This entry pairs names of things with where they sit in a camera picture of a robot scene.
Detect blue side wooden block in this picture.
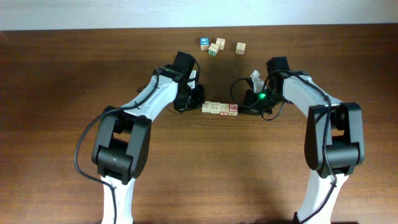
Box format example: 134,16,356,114
201,101,212,113

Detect red number wooden block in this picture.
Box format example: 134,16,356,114
228,104,238,116

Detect plain animal wooden block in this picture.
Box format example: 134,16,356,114
211,102,221,114

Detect red side wooden block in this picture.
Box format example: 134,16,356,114
220,103,229,116

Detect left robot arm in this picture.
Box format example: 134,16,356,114
91,52,205,223

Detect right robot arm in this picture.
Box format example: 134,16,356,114
238,57,365,223

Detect far right wooden block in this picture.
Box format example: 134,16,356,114
236,42,246,55

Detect green side wooden block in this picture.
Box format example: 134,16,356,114
208,43,220,57

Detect blue top wooden block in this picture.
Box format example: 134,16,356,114
200,37,210,50

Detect plain wooden block top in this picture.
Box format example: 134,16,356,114
216,38,226,50

